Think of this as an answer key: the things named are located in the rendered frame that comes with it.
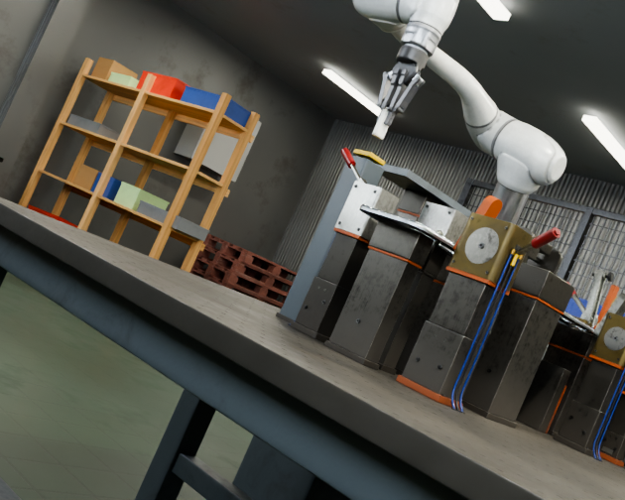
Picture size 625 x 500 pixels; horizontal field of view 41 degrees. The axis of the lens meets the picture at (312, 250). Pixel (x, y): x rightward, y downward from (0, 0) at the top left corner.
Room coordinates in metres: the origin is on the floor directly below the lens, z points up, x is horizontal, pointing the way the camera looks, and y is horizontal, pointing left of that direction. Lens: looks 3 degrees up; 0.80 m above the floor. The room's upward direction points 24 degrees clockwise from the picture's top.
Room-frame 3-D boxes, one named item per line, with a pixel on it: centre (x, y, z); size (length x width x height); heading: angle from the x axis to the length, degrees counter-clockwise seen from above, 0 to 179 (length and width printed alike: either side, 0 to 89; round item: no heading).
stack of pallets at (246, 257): (10.63, 0.63, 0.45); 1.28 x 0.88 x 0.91; 137
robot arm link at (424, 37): (2.04, -0.03, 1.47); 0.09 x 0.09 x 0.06
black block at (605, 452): (2.17, -0.95, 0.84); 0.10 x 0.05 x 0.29; 43
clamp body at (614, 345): (2.03, -0.80, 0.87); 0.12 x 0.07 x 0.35; 43
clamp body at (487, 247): (1.58, -0.33, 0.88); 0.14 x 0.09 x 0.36; 43
